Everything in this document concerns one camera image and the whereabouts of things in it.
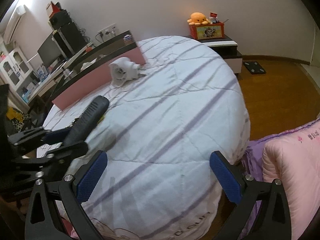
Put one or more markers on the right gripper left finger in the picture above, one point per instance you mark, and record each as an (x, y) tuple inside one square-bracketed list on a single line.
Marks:
[(88, 175)]

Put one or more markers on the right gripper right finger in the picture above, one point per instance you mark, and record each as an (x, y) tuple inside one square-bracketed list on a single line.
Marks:
[(229, 177)]

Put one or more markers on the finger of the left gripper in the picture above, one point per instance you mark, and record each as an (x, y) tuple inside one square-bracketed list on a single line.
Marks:
[(29, 140), (68, 153)]

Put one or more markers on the black remote control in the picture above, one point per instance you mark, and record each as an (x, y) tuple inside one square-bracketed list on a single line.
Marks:
[(87, 121)]

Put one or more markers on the yellow highlighter marker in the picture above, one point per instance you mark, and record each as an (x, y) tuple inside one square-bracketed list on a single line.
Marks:
[(101, 119)]

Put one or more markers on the white desk with drawers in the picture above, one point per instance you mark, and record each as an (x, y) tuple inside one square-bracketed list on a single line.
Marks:
[(51, 79)]

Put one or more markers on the pink pillow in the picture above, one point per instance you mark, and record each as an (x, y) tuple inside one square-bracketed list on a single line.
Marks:
[(293, 157)]

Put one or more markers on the white glass cabinet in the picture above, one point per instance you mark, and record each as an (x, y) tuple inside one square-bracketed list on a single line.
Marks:
[(15, 69)]

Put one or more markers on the pink storage box black rim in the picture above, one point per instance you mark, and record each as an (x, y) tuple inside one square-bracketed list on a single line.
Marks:
[(76, 84)]

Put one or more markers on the white striped quilt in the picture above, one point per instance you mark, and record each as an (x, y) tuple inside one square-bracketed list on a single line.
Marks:
[(158, 133)]

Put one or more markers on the black computer monitor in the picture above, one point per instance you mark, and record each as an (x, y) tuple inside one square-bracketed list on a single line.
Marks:
[(49, 52)]

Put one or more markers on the white paper cup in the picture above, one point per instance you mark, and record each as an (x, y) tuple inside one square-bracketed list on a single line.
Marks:
[(123, 70)]

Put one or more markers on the white air conditioner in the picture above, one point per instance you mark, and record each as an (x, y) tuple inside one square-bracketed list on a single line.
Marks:
[(13, 23)]

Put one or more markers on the black bathroom scale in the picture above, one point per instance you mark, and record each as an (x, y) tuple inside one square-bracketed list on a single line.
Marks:
[(254, 67)]

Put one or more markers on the black white nightstand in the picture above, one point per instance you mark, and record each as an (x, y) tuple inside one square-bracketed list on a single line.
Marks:
[(227, 48)]

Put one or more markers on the orange octopus plush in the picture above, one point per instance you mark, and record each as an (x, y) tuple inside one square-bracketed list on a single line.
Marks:
[(197, 18)]

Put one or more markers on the white wall socket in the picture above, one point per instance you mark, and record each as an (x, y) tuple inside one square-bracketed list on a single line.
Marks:
[(107, 33)]

